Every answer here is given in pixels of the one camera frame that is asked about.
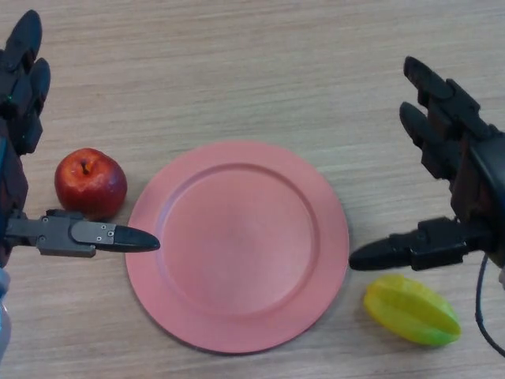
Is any red apple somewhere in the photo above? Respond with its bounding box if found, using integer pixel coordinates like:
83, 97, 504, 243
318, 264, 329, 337
54, 148, 129, 221

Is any yellow starfruit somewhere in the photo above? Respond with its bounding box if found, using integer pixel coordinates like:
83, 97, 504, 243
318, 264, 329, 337
362, 275, 462, 347

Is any pink round plate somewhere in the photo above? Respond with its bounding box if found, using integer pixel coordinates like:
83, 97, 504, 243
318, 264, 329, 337
125, 141, 350, 355

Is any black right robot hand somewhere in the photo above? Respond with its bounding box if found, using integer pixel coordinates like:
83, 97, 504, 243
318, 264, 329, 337
349, 55, 505, 274

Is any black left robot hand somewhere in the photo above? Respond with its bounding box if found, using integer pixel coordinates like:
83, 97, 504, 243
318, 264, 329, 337
0, 9, 161, 270

